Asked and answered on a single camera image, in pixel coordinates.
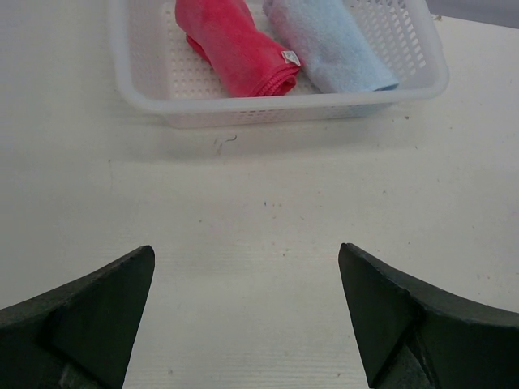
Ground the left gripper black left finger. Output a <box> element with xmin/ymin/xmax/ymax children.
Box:
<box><xmin>1</xmin><ymin>246</ymin><xmax>155</xmax><ymax>388</ymax></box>

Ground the light blue towel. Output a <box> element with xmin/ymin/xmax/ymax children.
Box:
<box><xmin>263</xmin><ymin>1</ymin><xmax>399</xmax><ymax>93</ymax></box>

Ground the red towel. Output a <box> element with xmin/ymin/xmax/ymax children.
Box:
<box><xmin>174</xmin><ymin>0</ymin><xmax>302</xmax><ymax>97</ymax></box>

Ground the white plastic mesh basket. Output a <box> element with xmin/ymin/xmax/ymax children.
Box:
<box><xmin>107</xmin><ymin>1</ymin><xmax>449</xmax><ymax>128</ymax></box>

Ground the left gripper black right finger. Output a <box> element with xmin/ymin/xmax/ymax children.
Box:
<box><xmin>338</xmin><ymin>243</ymin><xmax>518</xmax><ymax>388</ymax></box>

